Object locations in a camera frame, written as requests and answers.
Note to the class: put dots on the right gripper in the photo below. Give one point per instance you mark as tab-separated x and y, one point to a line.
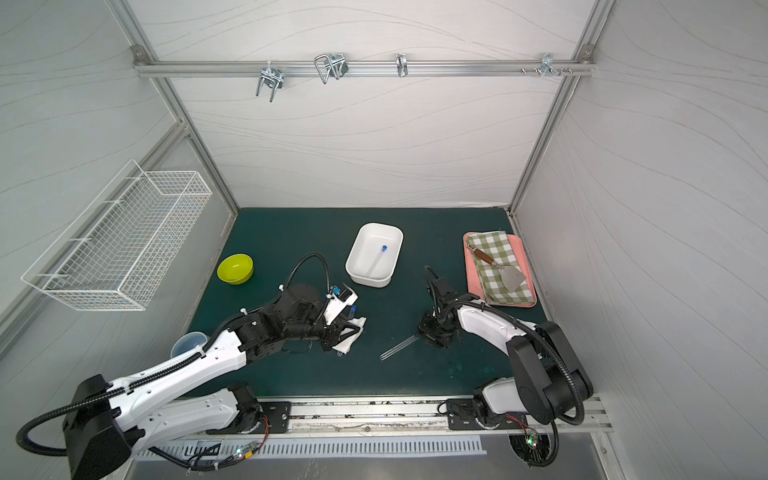
431	330

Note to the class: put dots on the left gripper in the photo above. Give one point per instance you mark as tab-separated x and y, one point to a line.
330	334

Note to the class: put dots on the white wipe cloth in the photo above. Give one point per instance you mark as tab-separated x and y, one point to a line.
351	332

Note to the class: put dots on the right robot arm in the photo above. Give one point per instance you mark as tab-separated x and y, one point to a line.
548	382

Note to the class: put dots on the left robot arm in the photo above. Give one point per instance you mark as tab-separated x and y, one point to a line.
109	422

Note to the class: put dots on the pink tray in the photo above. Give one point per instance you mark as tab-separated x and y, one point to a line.
522	258

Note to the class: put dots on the white rectangular tray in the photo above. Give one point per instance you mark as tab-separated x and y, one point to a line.
368	242

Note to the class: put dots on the green table mat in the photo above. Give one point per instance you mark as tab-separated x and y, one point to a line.
310	246

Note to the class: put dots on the green checkered cloth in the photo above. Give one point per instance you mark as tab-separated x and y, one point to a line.
501	267

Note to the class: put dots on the green bowl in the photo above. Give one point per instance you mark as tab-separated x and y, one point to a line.
236	269

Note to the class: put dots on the clear plastic cup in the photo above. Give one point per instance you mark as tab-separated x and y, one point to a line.
188	342

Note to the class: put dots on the white vent strip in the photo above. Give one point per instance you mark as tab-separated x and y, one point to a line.
335	447

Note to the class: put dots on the metal hook clamp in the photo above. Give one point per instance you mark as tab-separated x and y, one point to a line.
401	65
271	79
331	65
546	67

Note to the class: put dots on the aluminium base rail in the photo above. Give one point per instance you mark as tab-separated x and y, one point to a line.
387	416

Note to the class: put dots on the metal spatula wooden handle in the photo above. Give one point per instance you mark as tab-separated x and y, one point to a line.
511	277

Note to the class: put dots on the white wire basket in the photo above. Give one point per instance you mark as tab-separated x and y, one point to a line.
114	255

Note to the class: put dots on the aluminium top rail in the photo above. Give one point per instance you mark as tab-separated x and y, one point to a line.
357	68

